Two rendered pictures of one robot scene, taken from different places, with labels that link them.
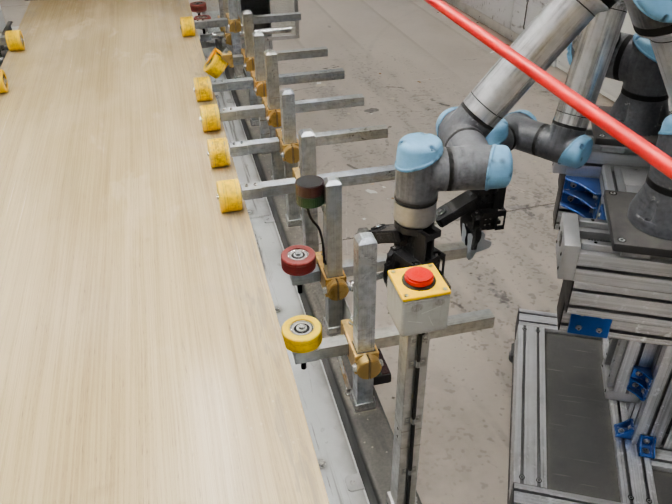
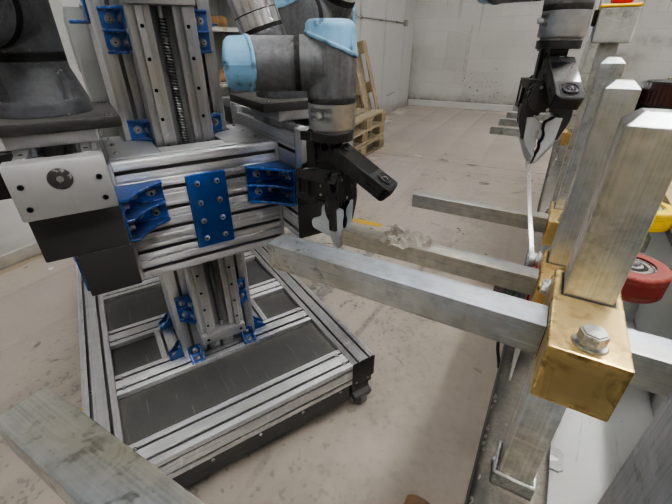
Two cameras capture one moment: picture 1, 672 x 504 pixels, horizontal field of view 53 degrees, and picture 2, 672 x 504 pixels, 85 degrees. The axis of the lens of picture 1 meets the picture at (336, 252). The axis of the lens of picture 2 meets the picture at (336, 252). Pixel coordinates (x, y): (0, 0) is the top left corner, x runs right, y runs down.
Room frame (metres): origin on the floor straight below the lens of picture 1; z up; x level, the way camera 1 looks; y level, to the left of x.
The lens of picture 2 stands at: (1.82, 0.09, 1.15)
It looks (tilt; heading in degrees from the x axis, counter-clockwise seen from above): 29 degrees down; 224
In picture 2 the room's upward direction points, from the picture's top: straight up
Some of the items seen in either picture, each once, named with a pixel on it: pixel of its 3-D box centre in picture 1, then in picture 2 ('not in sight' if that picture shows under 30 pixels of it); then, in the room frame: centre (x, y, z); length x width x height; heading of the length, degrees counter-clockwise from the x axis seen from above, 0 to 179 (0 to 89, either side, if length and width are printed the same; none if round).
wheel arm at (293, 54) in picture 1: (280, 55); not in sight; (2.52, 0.20, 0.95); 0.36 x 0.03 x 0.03; 104
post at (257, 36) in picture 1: (263, 101); not in sight; (2.22, 0.24, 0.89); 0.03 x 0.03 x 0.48; 14
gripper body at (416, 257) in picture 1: (415, 249); (548, 78); (1.01, -0.14, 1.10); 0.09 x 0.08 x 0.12; 35
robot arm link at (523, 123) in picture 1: (519, 132); (265, 63); (1.43, -0.43, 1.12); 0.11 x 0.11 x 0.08; 46
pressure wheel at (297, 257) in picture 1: (299, 272); (618, 297); (1.27, 0.09, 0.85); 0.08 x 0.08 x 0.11
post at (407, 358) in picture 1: (408, 424); (575, 148); (0.75, -0.12, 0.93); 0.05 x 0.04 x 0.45; 14
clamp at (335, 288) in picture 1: (329, 275); (558, 281); (1.27, 0.01, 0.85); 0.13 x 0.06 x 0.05; 14
